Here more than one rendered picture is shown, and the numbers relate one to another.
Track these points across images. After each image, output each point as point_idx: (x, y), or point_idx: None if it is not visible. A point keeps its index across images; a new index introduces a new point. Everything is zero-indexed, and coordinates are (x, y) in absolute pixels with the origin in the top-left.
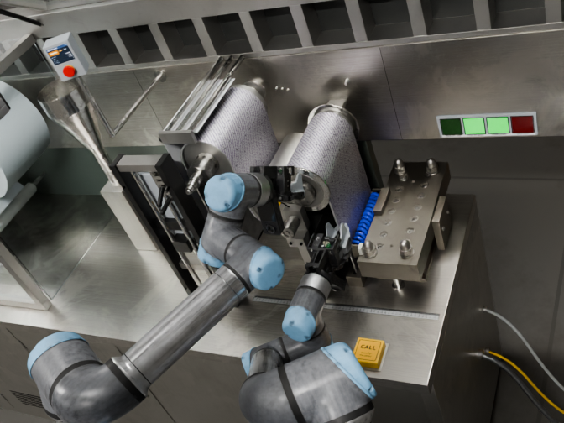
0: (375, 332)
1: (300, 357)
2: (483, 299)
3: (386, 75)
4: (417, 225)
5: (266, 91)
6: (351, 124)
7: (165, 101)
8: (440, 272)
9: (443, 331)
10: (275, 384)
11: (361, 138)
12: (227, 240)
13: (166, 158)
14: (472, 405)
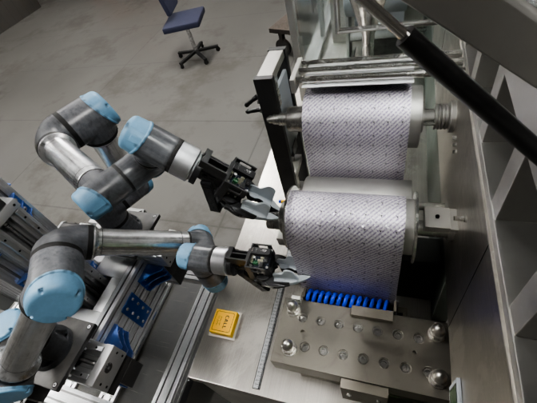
0: (248, 327)
1: (61, 256)
2: None
3: (473, 275)
4: (331, 359)
5: (454, 129)
6: (410, 248)
7: (444, 49)
8: (313, 391)
9: (246, 393)
10: (39, 243)
11: (446, 270)
12: (117, 161)
13: (264, 80)
14: None
